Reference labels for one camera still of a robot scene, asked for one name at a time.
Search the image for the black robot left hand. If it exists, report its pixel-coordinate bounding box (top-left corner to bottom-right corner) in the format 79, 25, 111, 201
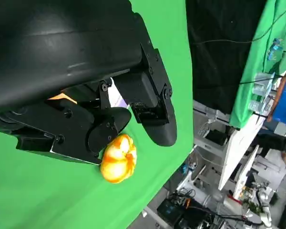
0, 0, 177, 165

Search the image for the lilac plate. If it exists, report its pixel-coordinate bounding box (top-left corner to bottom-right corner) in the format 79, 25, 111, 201
108, 80, 129, 108

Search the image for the black backdrop curtain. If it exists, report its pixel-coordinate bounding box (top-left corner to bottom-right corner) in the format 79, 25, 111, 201
185, 0, 269, 115

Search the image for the green cloth on neighbouring table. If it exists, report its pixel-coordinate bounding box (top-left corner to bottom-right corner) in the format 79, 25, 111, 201
229, 0, 286, 131

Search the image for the black electronics box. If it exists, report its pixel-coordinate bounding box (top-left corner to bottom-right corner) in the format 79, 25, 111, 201
156, 198, 184, 223

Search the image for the white desk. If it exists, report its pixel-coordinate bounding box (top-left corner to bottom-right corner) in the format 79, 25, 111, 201
218, 112, 267, 191

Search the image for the thin black cable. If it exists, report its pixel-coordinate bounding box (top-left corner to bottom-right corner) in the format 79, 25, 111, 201
193, 0, 286, 45

